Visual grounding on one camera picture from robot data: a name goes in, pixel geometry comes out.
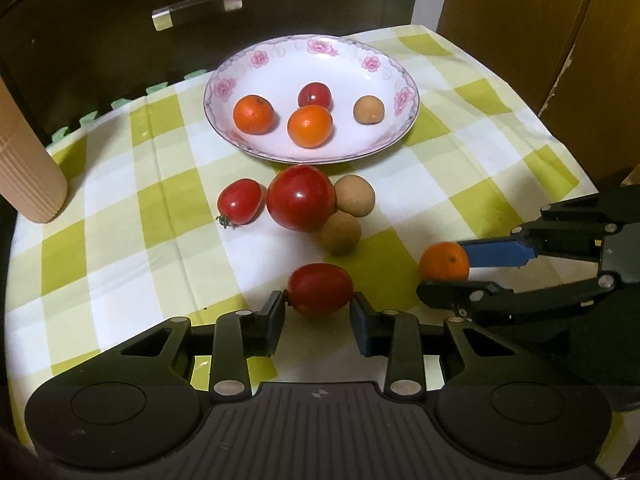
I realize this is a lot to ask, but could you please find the brown longan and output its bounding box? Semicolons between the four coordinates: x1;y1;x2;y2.
333;174;376;217
353;95;386;125
321;211;363;256

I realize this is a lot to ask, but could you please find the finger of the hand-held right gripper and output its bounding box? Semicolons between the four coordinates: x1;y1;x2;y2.
416;273;622;329
457;191;640;268

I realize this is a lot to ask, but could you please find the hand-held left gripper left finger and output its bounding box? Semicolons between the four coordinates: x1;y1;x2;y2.
107;290;287;404

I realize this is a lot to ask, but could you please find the green checked tablecloth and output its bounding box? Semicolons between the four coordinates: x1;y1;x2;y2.
5;24;601;443

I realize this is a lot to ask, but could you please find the green foam mat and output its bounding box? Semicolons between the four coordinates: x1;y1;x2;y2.
47;69;208;149

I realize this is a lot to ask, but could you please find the brown wooden wardrobe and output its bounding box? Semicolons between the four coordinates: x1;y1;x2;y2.
437;0;640;192

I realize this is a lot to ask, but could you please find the small red tomato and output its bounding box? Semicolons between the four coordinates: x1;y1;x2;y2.
216;178;265;229
285;263;355;317
297;82;333;110

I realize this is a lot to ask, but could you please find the large red tomato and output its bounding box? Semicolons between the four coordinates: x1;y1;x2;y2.
265;164;336;232

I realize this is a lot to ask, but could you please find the mandarin orange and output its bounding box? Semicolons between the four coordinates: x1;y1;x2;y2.
418;241;471;282
287;104;334;149
233;94;275;135

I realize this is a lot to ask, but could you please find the pink ribbed bottle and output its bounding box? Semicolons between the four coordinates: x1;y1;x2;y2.
0;77;69;225

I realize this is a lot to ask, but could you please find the white floral plate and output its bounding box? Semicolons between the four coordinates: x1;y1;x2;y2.
202;34;420;165

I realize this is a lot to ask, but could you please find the silver drawer handle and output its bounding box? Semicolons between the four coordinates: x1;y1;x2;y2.
151;0;243;31

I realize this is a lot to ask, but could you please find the dark wooden nightstand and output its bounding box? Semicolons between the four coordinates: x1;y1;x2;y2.
0;0;426;147

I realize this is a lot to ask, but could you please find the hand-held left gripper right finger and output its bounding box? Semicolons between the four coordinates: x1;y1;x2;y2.
350;292;531;404

